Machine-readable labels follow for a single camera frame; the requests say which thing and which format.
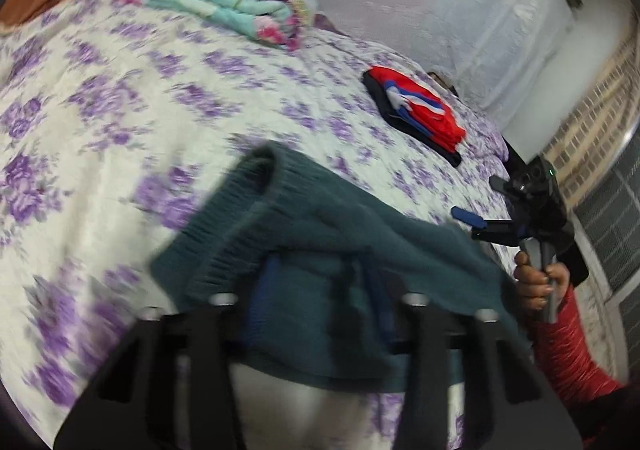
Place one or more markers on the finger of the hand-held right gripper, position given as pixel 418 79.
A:
pixel 467 215

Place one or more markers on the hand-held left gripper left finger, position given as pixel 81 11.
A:
pixel 260 292

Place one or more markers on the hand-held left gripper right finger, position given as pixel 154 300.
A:
pixel 380 320

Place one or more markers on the teal knit pants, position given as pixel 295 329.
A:
pixel 325 240

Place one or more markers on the person's right forearm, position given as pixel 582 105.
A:
pixel 565 355

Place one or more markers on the person's right hand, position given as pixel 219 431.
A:
pixel 532 282

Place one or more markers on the metal window grille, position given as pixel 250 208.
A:
pixel 610 220

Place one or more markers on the folded red striped garment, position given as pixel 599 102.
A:
pixel 425 105

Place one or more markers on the folded black garment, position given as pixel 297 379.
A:
pixel 380 100

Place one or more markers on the purple floral bedspread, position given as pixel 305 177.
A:
pixel 150 105

